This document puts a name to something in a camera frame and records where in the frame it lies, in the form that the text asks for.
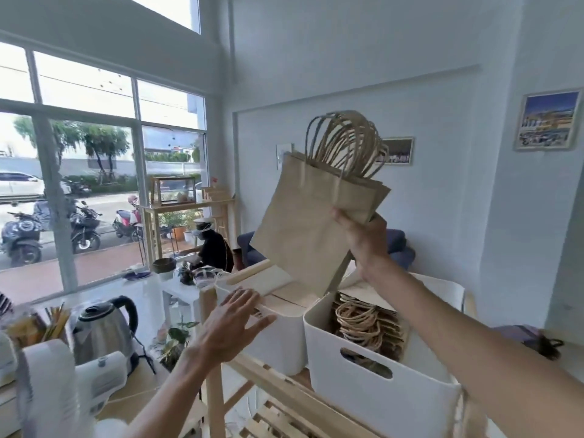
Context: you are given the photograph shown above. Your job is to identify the steel electric kettle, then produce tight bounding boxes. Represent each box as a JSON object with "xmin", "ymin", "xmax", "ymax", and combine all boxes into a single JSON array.
[{"xmin": 72, "ymin": 296, "xmax": 140, "ymax": 375}]

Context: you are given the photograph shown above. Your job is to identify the white bin with handle cutout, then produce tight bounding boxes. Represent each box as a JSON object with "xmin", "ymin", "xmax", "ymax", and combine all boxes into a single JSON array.
[{"xmin": 303, "ymin": 273, "xmax": 465, "ymax": 438}]

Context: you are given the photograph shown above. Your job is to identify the black parked motorcycle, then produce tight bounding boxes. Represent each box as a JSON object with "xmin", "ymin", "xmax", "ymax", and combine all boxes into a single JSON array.
[{"xmin": 68, "ymin": 200, "xmax": 102, "ymax": 254}]

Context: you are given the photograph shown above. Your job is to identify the large framed city picture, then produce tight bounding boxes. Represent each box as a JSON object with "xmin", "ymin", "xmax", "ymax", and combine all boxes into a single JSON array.
[{"xmin": 514, "ymin": 88, "xmax": 583, "ymax": 152}]

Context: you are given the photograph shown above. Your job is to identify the person's right hand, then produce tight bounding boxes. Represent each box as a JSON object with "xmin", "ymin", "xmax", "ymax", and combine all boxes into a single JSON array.
[{"xmin": 331, "ymin": 208, "xmax": 391, "ymax": 280}]

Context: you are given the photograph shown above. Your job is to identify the white window frame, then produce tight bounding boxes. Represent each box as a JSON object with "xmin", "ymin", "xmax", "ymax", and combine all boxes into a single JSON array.
[{"xmin": 0, "ymin": 0, "xmax": 208, "ymax": 297}]

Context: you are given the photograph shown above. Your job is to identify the potted plants in orange pots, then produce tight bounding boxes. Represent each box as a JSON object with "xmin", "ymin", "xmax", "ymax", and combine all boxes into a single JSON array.
[{"xmin": 159, "ymin": 209, "xmax": 203, "ymax": 244}]

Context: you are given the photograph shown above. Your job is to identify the small framed dark picture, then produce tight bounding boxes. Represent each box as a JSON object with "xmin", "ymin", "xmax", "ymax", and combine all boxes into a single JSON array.
[{"xmin": 378, "ymin": 137, "xmax": 415, "ymax": 166}]

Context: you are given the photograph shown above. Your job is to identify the holder of paper straws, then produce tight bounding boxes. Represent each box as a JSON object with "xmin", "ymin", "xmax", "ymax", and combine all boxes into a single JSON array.
[{"xmin": 5, "ymin": 303, "xmax": 72, "ymax": 348}]

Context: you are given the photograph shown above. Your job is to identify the bundle of brown paper bags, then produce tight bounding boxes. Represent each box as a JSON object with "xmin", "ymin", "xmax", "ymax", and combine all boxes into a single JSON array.
[{"xmin": 249, "ymin": 110, "xmax": 392, "ymax": 298}]

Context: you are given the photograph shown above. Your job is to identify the green potted plant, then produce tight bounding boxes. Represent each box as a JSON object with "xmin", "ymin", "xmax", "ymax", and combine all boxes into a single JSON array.
[{"xmin": 154, "ymin": 320, "xmax": 201, "ymax": 362}]

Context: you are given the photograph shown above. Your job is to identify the tall wooden counter table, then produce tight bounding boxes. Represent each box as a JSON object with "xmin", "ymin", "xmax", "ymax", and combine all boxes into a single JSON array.
[{"xmin": 139, "ymin": 197, "xmax": 236, "ymax": 270}]

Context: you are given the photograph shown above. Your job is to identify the wooden bin lid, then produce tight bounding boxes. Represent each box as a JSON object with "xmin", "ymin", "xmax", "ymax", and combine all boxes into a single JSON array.
[{"xmin": 225, "ymin": 258, "xmax": 321, "ymax": 318}]

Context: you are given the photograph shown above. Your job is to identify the white bin with wooden lid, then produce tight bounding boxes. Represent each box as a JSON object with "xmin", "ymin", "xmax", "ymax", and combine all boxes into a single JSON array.
[{"xmin": 214, "ymin": 269, "xmax": 321, "ymax": 377}]

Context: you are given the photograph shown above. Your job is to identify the white kitchen appliance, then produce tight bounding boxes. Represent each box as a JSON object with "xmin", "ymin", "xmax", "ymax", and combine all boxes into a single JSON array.
[{"xmin": 0, "ymin": 335, "xmax": 134, "ymax": 438}]

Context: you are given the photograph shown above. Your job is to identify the person's left forearm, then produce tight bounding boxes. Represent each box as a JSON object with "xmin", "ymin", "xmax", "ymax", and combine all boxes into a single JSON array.
[{"xmin": 122, "ymin": 347, "xmax": 221, "ymax": 438}]

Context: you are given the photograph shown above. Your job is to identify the blue sofa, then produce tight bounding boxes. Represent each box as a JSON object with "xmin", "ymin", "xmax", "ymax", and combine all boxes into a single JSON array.
[{"xmin": 236, "ymin": 229, "xmax": 416, "ymax": 270}]

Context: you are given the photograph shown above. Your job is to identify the small white side table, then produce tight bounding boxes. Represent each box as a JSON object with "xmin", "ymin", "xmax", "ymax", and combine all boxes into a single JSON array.
[{"xmin": 161, "ymin": 268, "xmax": 217, "ymax": 325}]

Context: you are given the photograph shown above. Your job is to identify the person's left hand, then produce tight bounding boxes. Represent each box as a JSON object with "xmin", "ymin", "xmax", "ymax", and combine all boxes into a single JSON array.
[{"xmin": 189, "ymin": 288, "xmax": 277, "ymax": 367}]

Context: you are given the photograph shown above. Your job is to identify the glass display case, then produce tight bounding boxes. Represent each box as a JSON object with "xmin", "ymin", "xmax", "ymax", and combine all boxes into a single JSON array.
[{"xmin": 150, "ymin": 175, "xmax": 197, "ymax": 206}]

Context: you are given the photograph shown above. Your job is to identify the person's right forearm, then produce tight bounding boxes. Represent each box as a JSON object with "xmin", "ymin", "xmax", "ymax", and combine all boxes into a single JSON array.
[{"xmin": 358, "ymin": 257, "xmax": 584, "ymax": 438}]

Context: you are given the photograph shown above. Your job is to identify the white parked car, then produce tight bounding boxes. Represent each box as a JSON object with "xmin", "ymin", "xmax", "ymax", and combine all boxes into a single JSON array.
[{"xmin": 0, "ymin": 172, "xmax": 45, "ymax": 197}]

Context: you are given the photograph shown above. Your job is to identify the dark parked motorcycle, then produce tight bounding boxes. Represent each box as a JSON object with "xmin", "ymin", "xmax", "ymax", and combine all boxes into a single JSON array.
[{"xmin": 0, "ymin": 209, "xmax": 45, "ymax": 266}]

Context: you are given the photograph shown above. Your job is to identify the stack of handled paper bags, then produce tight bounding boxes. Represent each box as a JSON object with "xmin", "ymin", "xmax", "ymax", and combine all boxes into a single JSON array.
[{"xmin": 332, "ymin": 291, "xmax": 408, "ymax": 362}]

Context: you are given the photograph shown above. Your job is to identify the red white parked scooter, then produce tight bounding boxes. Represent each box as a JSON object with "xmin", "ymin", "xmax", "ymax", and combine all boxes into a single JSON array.
[{"xmin": 112, "ymin": 195, "xmax": 145, "ymax": 242}]

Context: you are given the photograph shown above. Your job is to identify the light wooden shelf rack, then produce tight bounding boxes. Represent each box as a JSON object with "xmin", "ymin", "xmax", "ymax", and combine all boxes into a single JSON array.
[{"xmin": 200, "ymin": 257, "xmax": 485, "ymax": 438}]

